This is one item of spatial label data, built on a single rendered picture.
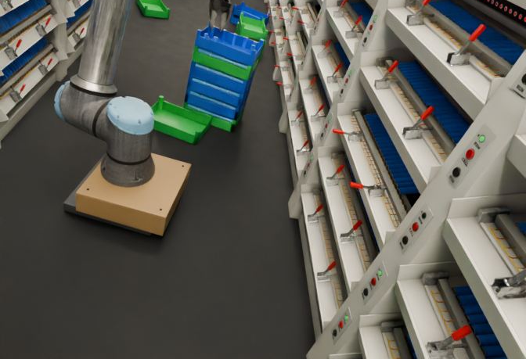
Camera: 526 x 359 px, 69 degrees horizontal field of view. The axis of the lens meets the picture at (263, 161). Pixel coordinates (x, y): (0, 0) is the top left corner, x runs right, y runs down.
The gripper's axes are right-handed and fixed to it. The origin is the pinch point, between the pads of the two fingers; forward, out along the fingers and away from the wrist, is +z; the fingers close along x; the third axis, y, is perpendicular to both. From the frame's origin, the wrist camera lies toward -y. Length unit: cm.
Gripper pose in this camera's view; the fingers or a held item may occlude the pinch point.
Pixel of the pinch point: (217, 28)
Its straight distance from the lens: 197.7
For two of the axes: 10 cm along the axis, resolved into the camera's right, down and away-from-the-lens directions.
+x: -9.1, -0.3, -4.1
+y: -3.6, -4.2, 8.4
